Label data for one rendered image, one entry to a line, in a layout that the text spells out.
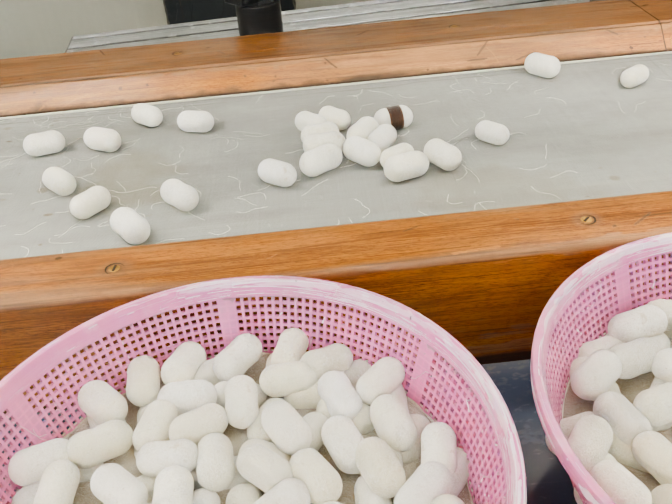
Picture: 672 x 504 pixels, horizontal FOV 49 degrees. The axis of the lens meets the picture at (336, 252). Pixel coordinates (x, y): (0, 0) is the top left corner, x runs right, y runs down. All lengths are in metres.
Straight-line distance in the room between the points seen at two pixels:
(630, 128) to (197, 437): 0.45
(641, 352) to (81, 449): 0.30
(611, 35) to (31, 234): 0.60
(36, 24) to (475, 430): 2.54
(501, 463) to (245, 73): 0.54
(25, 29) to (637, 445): 2.60
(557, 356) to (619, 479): 0.08
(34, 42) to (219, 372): 2.44
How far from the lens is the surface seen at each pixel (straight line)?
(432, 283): 0.46
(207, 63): 0.79
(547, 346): 0.40
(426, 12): 1.22
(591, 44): 0.83
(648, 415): 0.41
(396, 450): 0.38
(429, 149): 0.59
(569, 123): 0.68
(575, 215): 0.50
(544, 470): 0.45
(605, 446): 0.38
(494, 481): 0.35
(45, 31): 2.79
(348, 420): 0.38
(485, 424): 0.36
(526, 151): 0.63
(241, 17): 1.06
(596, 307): 0.45
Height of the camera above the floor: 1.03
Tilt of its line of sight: 35 degrees down
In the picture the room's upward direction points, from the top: 5 degrees counter-clockwise
